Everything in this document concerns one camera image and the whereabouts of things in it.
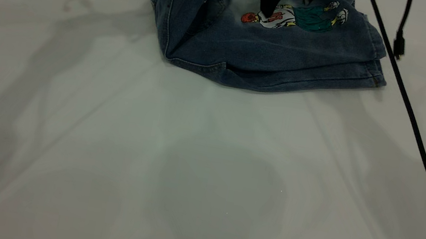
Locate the blue denim shorts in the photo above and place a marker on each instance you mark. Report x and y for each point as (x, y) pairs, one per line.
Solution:
(293, 55)

